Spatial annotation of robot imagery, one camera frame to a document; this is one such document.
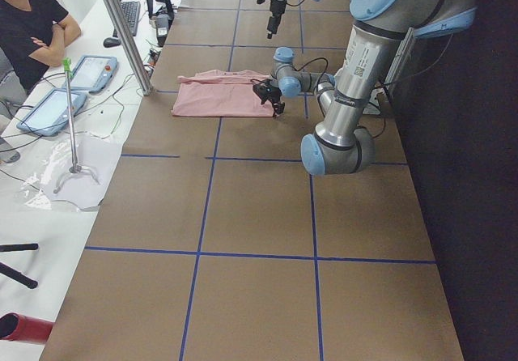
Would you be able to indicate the metal rod stand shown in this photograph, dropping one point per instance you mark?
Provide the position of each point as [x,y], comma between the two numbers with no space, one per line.
[75,169]

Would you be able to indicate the black computer mouse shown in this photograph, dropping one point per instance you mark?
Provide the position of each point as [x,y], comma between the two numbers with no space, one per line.
[111,42]

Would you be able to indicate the green plastic clamp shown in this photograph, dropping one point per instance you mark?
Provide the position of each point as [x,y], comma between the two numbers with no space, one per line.
[66,62]

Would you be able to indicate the white paper sheet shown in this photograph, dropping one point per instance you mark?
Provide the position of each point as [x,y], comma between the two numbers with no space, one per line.
[85,188]

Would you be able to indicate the lower blue teach pendant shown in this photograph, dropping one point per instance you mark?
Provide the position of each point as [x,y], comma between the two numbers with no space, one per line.
[49,116]

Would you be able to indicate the blue teach pendant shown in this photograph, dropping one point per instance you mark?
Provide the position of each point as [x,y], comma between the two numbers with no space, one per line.
[93,73]
[49,116]

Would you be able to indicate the person in black shirt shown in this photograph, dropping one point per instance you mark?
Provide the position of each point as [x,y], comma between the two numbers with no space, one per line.
[34,37]

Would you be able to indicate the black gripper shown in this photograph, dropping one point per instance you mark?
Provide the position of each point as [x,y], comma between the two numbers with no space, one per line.
[277,7]
[274,97]

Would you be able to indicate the red cylinder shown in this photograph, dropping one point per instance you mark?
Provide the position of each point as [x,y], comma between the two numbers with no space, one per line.
[21,328]

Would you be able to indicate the black keyboard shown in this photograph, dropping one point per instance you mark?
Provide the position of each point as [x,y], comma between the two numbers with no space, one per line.
[131,12]

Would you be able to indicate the black tripod legs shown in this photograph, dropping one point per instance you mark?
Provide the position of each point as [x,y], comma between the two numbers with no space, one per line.
[15,268]

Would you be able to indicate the upper blue teach pendant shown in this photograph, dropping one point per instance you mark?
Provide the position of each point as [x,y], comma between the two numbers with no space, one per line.
[93,73]

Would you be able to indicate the aluminium frame post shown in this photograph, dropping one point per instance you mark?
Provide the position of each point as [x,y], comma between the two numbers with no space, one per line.
[115,13]

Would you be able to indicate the pink Snoopy t-shirt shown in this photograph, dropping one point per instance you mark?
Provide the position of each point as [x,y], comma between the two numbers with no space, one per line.
[217,93]

